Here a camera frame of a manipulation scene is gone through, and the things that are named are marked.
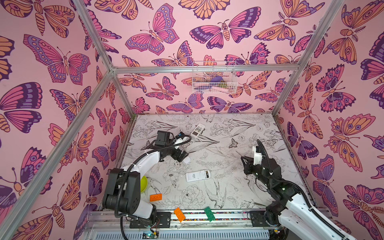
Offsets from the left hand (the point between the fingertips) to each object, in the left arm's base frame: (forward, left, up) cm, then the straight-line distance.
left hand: (182, 147), depth 90 cm
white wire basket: (+38, -20, +23) cm, 49 cm away
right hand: (-9, -33, +6) cm, 35 cm away
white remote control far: (+20, -10, -9) cm, 24 cm away
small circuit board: (-42, +14, -12) cm, 46 cm away
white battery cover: (-4, -2, -9) cm, 10 cm away
